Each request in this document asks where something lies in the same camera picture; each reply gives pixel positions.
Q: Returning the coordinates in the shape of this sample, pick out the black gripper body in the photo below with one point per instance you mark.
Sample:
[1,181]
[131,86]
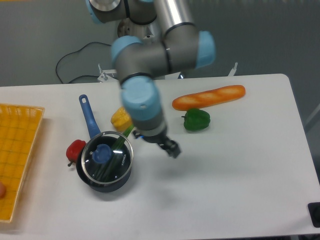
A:
[155,139]

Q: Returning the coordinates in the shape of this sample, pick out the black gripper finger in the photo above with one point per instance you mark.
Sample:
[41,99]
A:
[174,149]
[168,147]

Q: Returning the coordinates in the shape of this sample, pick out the glass pot lid blue knob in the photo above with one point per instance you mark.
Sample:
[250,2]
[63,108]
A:
[86,165]

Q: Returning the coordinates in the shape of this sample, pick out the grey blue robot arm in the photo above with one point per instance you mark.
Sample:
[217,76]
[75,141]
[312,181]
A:
[181,47]

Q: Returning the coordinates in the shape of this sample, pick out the green bell pepper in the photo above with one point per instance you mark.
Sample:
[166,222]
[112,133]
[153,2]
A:
[196,119]

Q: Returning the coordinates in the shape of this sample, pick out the yellow bell pepper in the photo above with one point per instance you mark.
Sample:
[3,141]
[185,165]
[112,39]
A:
[121,120]

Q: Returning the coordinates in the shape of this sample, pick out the orange baguette bread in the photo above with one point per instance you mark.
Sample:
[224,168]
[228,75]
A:
[209,98]

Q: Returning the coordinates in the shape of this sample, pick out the green onion stalk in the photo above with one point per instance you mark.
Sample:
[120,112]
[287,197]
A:
[113,156]

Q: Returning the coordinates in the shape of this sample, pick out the red bell pepper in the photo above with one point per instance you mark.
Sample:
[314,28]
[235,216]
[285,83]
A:
[74,150]

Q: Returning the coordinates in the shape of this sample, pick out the yellow woven basket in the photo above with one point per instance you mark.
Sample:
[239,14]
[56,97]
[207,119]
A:
[19,125]

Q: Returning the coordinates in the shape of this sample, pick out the black corner object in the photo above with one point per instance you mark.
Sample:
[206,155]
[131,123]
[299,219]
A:
[314,211]

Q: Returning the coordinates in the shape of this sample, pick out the dark pot blue handle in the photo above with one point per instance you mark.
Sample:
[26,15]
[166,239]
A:
[93,130]

